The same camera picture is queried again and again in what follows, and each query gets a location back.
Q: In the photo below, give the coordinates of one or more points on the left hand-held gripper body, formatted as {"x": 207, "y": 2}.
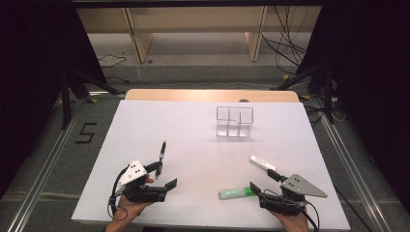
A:
{"x": 141, "y": 193}

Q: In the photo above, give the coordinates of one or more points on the black tripod stand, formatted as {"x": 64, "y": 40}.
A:
{"x": 327, "y": 93}
{"x": 66, "y": 96}

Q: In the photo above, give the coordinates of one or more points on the black pen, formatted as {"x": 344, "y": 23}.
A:
{"x": 162, "y": 150}

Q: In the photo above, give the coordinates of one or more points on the light wooden bench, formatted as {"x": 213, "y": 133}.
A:
{"x": 199, "y": 19}

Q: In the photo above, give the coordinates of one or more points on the green highlighter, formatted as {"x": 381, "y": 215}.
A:
{"x": 235, "y": 193}

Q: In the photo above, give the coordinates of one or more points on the aluminium floor rail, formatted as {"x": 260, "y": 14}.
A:
{"x": 42, "y": 174}
{"x": 351, "y": 174}

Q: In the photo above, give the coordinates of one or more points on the person's right hand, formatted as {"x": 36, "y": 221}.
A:
{"x": 291, "y": 220}

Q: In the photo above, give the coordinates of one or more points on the black curtain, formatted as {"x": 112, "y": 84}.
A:
{"x": 370, "y": 80}
{"x": 35, "y": 64}

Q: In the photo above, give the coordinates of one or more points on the clear acrylic organizer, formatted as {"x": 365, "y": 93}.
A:
{"x": 234, "y": 124}

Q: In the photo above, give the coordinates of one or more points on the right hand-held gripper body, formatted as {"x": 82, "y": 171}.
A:
{"x": 283, "y": 203}

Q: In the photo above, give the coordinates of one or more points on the white marker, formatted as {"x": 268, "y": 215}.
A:
{"x": 261, "y": 162}

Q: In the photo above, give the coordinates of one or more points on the person's left hand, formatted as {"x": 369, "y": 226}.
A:
{"x": 129, "y": 209}

